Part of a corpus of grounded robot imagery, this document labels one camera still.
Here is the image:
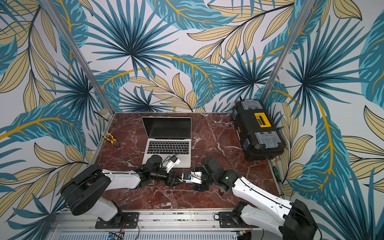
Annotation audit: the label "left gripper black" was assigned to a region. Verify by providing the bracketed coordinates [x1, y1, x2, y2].
[150, 169, 184, 187]

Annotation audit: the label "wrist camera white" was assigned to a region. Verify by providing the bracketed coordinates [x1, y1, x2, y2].
[166, 154, 181, 173]
[187, 172, 203, 184]

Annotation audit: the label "black toolbox yellow label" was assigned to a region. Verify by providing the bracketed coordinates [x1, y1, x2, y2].
[232, 99, 286, 162]

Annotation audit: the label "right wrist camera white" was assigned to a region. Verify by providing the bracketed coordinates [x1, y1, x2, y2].
[187, 172, 203, 184]

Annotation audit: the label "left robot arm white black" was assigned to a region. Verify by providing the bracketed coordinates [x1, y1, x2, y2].
[60, 154, 181, 228]

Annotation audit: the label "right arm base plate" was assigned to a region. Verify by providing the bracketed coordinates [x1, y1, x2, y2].
[214, 212, 249, 229]

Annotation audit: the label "yellow handle pliers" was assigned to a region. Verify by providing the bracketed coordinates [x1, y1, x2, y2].
[102, 132, 120, 147]

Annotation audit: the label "silver laptop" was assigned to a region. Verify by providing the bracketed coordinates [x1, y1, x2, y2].
[142, 116, 192, 169]

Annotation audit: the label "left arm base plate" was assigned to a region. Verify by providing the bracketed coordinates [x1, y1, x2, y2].
[95, 212, 140, 229]

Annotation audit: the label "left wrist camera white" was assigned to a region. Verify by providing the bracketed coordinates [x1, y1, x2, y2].
[166, 154, 181, 173]

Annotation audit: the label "white wireless mouse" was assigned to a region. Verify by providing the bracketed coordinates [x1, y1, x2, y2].
[182, 172, 203, 184]

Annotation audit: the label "aluminium front rail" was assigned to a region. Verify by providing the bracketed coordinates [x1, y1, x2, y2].
[46, 206, 283, 240]

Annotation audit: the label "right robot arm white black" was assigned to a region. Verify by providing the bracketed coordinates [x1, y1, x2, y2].
[184, 156, 320, 240]

